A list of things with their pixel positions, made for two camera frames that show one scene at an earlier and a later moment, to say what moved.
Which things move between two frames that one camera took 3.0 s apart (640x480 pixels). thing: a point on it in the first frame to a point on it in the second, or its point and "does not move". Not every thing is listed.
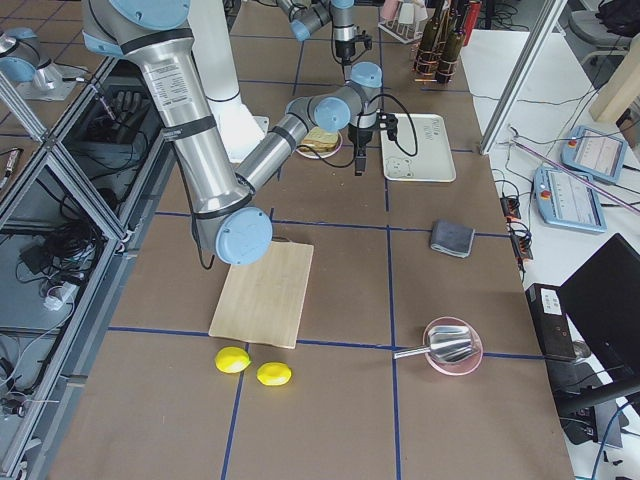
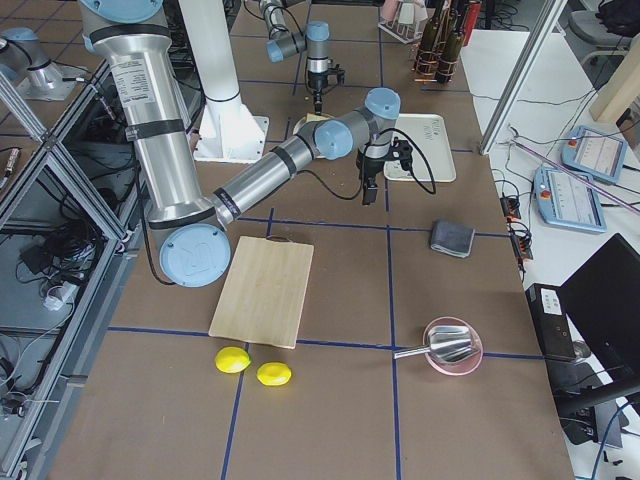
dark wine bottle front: x=453 y=46 does not move
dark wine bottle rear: x=427 y=60 does not move
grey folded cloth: x=452 y=239 does not move
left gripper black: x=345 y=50 to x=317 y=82
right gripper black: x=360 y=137 to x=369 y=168
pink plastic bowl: x=459 y=367 does not move
